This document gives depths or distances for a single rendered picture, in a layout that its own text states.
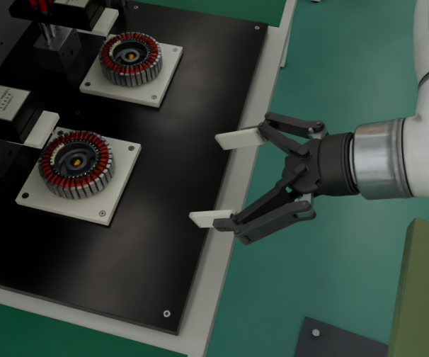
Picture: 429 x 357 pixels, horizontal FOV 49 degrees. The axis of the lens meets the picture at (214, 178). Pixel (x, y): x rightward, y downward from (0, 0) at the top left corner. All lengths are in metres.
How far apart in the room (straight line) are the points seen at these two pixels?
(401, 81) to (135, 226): 1.59
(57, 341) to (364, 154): 0.46
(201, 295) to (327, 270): 0.90
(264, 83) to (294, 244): 0.77
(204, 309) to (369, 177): 0.30
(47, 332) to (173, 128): 0.37
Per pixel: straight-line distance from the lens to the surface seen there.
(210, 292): 0.69
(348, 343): 1.48
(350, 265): 1.58
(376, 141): 0.53
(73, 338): 0.70
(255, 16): 1.06
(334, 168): 0.55
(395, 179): 0.53
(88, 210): 0.73
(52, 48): 0.92
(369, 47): 2.23
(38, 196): 0.77
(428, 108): 0.54
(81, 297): 0.69
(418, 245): 0.74
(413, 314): 0.70
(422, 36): 0.59
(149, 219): 0.72
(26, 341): 0.71
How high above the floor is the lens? 1.40
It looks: 57 degrees down
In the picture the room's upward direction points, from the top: straight up
